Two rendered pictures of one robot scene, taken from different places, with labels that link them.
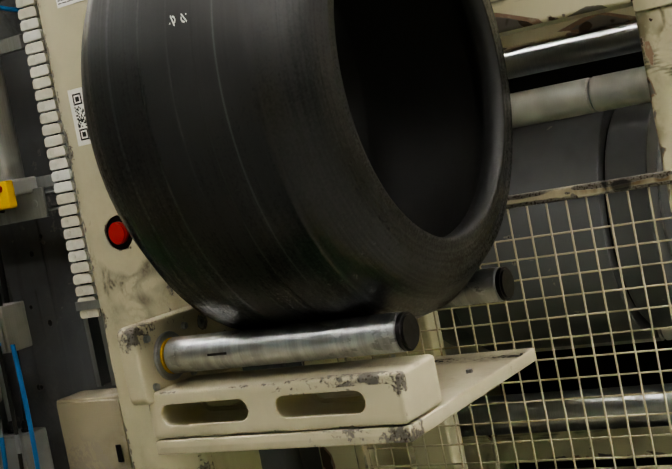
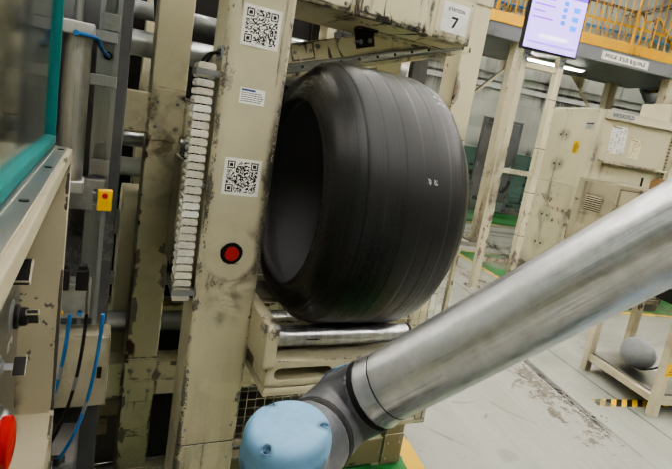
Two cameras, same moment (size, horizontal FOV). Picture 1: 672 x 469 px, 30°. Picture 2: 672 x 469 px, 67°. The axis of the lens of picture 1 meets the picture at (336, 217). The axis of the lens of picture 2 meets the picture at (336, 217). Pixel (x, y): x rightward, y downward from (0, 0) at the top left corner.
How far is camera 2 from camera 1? 1.41 m
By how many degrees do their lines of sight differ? 57
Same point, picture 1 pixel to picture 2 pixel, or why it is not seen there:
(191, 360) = (295, 341)
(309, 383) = not seen: hidden behind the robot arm
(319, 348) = (371, 339)
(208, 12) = (449, 185)
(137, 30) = (408, 179)
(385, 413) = not seen: hidden behind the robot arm
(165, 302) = (250, 299)
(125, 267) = (228, 274)
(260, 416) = not seen: hidden behind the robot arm
